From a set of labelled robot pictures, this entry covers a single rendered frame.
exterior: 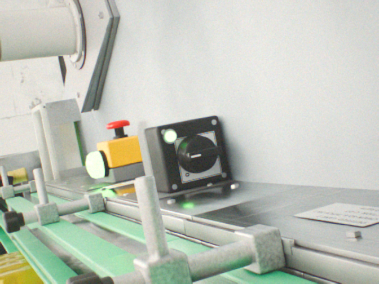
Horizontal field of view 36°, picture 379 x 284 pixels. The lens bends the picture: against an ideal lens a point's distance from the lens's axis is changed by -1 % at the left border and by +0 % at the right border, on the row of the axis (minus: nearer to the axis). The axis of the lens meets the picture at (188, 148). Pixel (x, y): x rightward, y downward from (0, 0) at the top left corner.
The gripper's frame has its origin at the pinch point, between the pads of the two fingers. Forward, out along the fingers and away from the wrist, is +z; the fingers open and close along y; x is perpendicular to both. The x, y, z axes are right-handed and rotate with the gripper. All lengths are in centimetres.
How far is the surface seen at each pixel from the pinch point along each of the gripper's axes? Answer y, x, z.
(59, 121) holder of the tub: 13.2, 15.7, 9.7
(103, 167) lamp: 61, 6, 7
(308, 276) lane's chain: 126, 1, 0
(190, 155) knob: 95, 8, 7
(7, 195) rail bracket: 17.1, -2.4, -1.2
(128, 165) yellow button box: 63, 7, 11
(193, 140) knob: 93, 10, 7
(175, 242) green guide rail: 108, 0, 0
